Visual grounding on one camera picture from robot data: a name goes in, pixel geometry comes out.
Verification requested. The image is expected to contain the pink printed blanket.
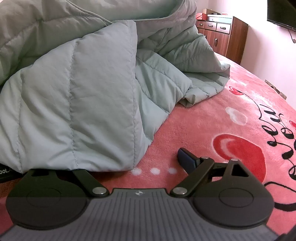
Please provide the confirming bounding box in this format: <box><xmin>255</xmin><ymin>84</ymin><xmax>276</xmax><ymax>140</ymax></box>
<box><xmin>0</xmin><ymin>52</ymin><xmax>296</xmax><ymax>241</ymax></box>

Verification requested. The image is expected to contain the white and blue box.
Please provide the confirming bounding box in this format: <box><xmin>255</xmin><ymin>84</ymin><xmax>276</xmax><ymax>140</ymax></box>
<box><xmin>206</xmin><ymin>14</ymin><xmax>233</xmax><ymax>24</ymax></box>

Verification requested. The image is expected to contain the black wall television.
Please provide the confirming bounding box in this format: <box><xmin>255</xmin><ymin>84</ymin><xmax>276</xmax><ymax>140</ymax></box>
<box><xmin>267</xmin><ymin>0</ymin><xmax>296</xmax><ymax>30</ymax></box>

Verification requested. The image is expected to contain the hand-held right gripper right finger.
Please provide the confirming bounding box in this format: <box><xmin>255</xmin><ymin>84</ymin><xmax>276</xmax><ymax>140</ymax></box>
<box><xmin>170</xmin><ymin>148</ymin><xmax>249</xmax><ymax>199</ymax></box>

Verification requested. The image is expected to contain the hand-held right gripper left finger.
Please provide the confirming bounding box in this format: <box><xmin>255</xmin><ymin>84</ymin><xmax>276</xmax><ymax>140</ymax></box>
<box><xmin>23</xmin><ymin>170</ymin><xmax>110</xmax><ymax>198</ymax></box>

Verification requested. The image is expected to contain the wall socket strip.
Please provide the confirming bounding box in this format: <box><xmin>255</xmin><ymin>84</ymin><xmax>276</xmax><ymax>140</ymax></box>
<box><xmin>265</xmin><ymin>79</ymin><xmax>287</xmax><ymax>99</ymax></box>

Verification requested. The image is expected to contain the brown wooden cabinet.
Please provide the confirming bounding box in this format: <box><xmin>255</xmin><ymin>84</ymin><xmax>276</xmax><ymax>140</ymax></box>
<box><xmin>195</xmin><ymin>16</ymin><xmax>249</xmax><ymax>65</ymax></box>

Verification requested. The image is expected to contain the light green puffer jacket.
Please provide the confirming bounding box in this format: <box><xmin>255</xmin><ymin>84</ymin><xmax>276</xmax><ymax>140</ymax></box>
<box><xmin>0</xmin><ymin>0</ymin><xmax>232</xmax><ymax>175</ymax></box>

